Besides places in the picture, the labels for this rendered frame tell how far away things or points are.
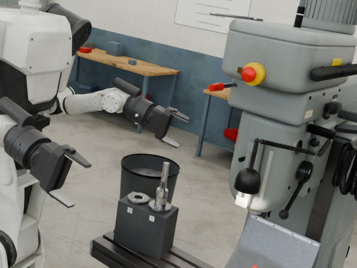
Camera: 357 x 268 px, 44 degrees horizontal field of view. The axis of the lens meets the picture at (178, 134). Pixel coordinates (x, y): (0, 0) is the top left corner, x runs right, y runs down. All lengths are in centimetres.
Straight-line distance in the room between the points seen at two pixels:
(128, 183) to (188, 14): 374
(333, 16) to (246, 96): 41
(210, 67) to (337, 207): 479
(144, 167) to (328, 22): 255
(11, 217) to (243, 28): 93
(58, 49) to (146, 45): 575
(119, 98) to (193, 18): 517
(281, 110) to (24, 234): 93
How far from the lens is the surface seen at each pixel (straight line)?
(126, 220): 183
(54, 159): 102
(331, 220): 188
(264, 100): 130
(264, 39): 119
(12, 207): 153
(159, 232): 177
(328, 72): 121
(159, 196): 175
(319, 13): 154
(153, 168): 379
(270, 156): 136
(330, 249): 195
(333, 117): 162
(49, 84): 141
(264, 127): 135
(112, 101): 150
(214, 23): 642
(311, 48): 118
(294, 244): 192
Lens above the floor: 192
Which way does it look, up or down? 17 degrees down
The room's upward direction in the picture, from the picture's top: 9 degrees clockwise
